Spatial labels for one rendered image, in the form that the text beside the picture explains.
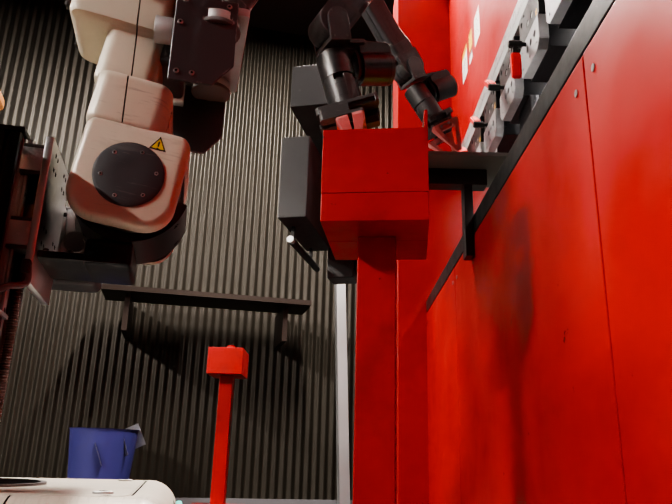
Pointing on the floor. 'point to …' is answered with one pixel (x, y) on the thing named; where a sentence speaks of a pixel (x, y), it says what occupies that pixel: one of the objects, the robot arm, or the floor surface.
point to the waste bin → (102, 452)
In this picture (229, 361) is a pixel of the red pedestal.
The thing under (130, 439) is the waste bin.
